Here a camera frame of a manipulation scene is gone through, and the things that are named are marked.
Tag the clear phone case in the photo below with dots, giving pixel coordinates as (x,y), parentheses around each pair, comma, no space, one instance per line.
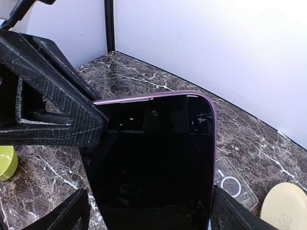
(228,178)

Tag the yellow plate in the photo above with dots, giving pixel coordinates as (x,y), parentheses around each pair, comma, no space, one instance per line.
(285,207)

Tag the left black frame post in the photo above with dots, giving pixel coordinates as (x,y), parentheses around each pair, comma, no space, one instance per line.
(109,23)

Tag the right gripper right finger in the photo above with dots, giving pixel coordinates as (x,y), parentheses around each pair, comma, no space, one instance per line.
(228,214)

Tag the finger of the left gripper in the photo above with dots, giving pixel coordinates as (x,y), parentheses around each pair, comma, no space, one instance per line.
(50,51)
(37,105)

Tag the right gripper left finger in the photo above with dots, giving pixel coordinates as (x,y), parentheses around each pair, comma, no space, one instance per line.
(72,214)

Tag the green bowl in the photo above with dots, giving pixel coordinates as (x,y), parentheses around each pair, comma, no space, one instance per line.
(8,162)

